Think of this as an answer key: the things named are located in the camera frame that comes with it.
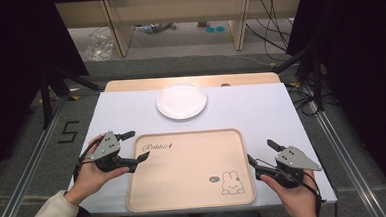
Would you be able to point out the person's left hand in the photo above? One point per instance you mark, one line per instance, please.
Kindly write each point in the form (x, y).
(91, 175)

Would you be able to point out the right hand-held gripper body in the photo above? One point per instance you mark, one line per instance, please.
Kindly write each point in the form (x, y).
(292, 160)

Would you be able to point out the aluminium floor rail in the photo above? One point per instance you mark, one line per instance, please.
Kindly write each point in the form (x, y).
(347, 167)
(21, 184)

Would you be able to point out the light wooden desk frame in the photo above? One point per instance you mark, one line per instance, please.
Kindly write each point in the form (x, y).
(120, 28)

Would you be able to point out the black metal stand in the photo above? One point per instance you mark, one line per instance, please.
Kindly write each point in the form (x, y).
(312, 75)
(48, 96)

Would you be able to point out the blue round items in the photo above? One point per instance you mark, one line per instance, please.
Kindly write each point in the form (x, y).
(215, 29)

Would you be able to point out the black curtain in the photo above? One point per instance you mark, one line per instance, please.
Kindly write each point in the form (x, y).
(362, 63)
(18, 64)

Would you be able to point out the clear plastic bag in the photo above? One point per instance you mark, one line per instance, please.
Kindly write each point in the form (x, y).
(99, 46)

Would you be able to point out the white round plate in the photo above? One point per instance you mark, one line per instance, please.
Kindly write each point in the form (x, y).
(181, 100)

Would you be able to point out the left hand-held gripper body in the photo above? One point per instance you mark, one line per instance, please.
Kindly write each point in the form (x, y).
(107, 149)

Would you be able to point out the beige tray with rabbit print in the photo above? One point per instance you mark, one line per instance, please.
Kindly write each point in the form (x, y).
(189, 175)

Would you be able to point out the person's right hand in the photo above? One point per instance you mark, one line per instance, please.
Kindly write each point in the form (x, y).
(296, 198)

